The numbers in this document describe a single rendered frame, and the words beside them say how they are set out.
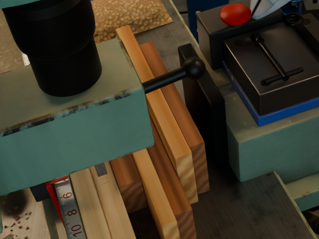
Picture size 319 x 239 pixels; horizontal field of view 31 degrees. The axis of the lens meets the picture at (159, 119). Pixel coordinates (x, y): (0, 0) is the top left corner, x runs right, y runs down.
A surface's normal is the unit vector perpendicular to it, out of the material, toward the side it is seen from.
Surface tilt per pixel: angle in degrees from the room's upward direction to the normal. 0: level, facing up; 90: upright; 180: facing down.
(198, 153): 90
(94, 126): 90
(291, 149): 90
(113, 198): 0
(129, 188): 90
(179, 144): 0
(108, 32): 69
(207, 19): 0
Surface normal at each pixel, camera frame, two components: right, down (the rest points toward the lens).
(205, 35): -0.94, 0.31
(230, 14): -0.23, -0.57
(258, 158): 0.31, 0.66
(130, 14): 0.10, -0.18
